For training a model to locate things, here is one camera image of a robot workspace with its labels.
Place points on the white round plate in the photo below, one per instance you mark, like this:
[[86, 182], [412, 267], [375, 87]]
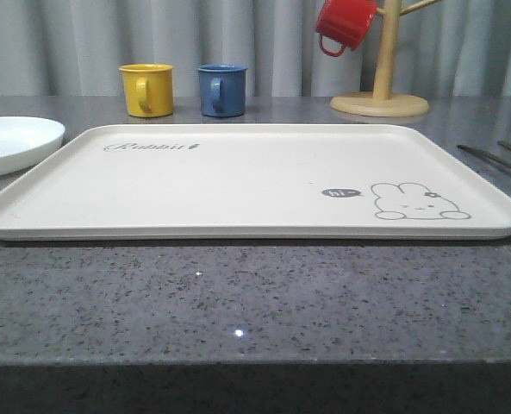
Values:
[[25, 141]]

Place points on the beige rabbit serving tray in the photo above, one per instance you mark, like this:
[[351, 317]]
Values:
[[253, 181]]

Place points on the blue enamel mug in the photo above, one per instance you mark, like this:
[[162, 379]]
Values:
[[222, 89]]

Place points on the yellow enamel mug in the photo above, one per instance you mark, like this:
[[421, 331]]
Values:
[[148, 89]]

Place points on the wooden mug tree stand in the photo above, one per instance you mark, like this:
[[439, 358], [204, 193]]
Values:
[[381, 101]]

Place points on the red enamel mug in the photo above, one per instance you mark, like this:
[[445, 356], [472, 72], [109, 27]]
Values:
[[346, 22]]

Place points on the grey pleated curtain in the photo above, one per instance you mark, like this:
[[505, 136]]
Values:
[[75, 48]]

